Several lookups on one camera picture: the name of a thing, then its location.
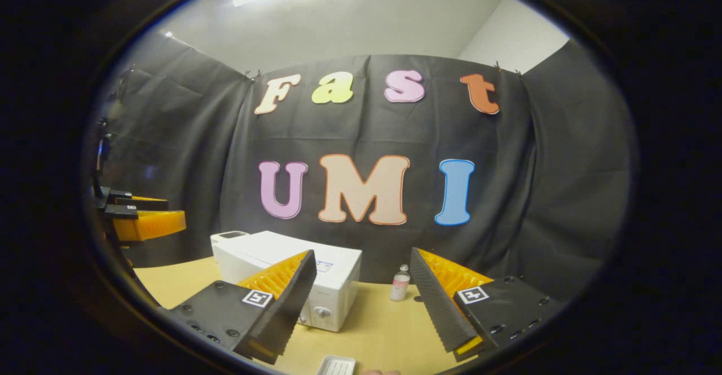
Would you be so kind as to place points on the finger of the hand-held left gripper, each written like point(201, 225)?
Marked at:
point(146, 201)
point(152, 224)

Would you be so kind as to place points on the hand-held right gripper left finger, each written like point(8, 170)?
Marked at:
point(287, 307)

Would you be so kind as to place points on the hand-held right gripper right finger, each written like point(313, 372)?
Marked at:
point(437, 307)

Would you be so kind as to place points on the white microwave oven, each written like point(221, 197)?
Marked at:
point(333, 285)

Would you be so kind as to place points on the small pink label bottle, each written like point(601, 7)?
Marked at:
point(400, 287)

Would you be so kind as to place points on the white toaster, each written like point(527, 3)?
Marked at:
point(225, 235)

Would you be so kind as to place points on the white rectangular tray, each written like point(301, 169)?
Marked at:
point(336, 366)

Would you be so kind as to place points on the black backdrop cloth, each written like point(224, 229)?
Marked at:
point(536, 194)

